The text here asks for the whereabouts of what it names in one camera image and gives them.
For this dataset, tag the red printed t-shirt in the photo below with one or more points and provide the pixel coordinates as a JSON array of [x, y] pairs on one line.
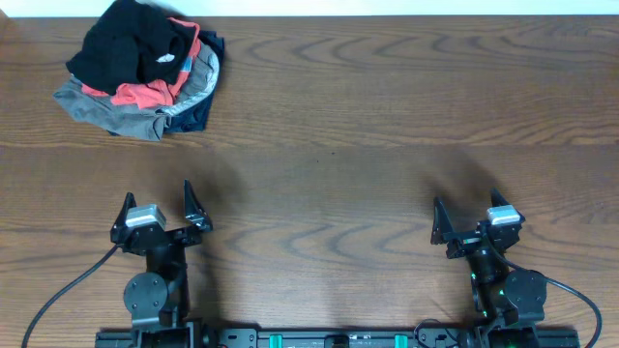
[[157, 92]]

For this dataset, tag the dark navy folded garment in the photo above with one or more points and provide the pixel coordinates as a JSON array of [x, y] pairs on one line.
[[191, 110]]

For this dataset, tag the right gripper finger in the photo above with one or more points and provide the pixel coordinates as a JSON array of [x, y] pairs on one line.
[[497, 199], [442, 229]]

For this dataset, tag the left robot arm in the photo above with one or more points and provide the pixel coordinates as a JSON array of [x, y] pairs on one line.
[[158, 299]]

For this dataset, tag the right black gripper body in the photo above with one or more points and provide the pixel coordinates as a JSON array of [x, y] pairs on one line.
[[464, 244]]

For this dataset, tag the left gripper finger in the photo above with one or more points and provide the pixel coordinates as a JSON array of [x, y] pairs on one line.
[[194, 212], [120, 222]]

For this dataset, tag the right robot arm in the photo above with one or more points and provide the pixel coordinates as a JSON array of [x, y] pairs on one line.
[[510, 300]]

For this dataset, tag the grey folded garment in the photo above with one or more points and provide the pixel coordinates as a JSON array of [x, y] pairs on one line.
[[124, 120]]

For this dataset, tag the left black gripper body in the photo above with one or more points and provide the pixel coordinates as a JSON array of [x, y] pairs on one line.
[[188, 239]]

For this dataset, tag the black t-shirt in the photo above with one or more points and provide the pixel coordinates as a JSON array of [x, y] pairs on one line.
[[132, 43]]

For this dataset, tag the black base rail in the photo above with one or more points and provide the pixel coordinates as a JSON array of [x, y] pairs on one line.
[[428, 336]]

